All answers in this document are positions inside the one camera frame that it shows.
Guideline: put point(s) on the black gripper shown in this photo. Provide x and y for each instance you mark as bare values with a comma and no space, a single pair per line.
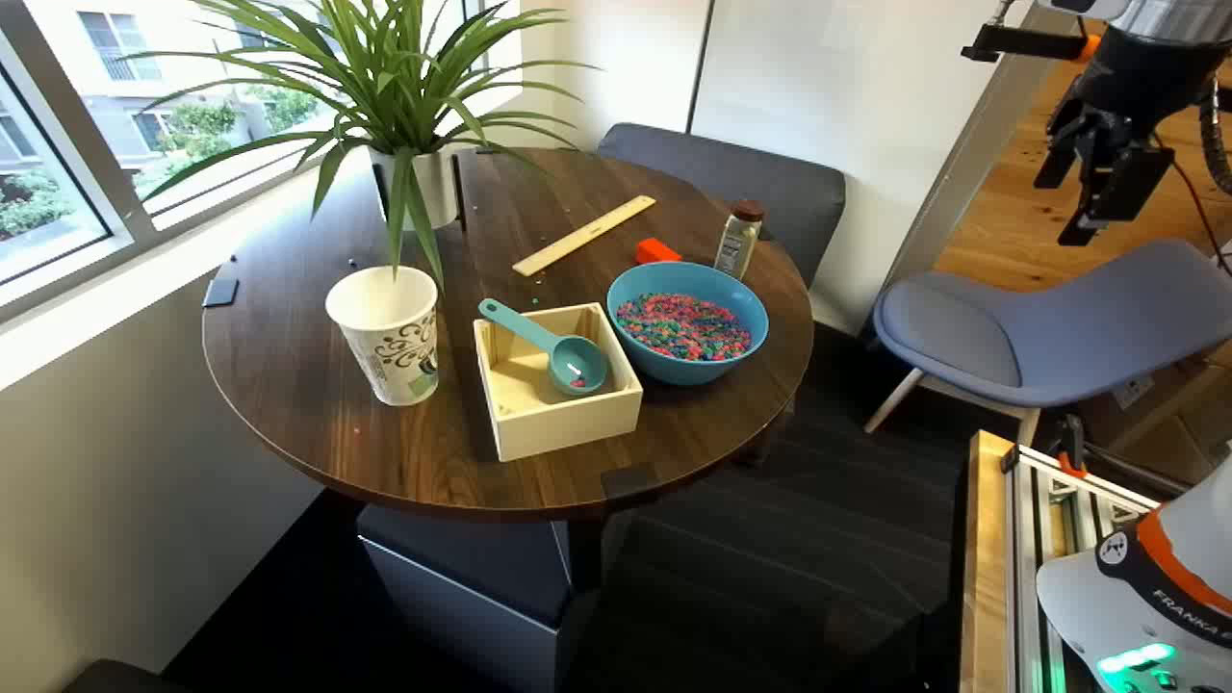
1108,123

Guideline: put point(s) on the blue bowl with colourful beads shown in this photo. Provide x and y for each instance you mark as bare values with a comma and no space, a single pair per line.
682,320

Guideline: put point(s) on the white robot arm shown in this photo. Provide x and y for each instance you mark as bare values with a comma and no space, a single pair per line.
1150,611

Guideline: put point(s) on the blue-grey lounge chair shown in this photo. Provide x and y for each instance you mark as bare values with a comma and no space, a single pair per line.
1028,351

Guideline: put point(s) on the dark grey sofa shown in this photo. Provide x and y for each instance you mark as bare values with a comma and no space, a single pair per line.
801,199

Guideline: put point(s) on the spice jar with brown lid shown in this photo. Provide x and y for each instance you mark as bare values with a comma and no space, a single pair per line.
740,234

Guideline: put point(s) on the small orange block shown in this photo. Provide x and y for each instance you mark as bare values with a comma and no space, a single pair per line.
657,251

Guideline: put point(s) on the round dark wooden table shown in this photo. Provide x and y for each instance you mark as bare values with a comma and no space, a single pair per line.
293,381

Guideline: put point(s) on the long wooden stick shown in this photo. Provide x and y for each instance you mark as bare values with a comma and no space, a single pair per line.
583,234

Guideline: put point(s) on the teal measuring scoop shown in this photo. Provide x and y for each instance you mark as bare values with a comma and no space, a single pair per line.
574,363

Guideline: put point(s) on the wooden square box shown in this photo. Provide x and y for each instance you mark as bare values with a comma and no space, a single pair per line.
525,408

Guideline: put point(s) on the white plant pot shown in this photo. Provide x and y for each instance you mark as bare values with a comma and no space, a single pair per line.
432,178

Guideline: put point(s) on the green potted plant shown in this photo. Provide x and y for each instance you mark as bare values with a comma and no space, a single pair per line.
389,80

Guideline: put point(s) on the white patterned paper cup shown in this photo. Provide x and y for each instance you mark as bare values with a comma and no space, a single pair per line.
388,315

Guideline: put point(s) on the grey ottoman under table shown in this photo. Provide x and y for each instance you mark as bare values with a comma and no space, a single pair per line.
489,594

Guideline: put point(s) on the small black table clip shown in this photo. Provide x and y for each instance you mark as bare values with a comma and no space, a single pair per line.
221,290

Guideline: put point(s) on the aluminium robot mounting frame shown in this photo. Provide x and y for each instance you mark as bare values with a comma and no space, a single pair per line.
1027,510

